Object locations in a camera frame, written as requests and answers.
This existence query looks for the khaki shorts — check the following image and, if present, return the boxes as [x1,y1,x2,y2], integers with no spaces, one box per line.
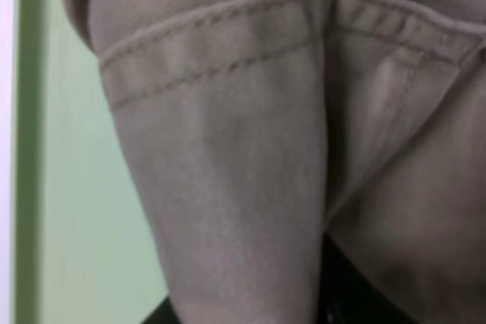
[63,0,485,323]

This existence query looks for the green plastic tray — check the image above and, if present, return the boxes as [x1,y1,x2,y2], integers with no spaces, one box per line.
[12,0,166,323]

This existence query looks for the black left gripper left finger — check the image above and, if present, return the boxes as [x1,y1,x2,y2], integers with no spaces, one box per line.
[142,297,181,324]

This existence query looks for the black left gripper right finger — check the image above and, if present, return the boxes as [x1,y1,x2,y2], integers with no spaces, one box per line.
[320,234,413,324]

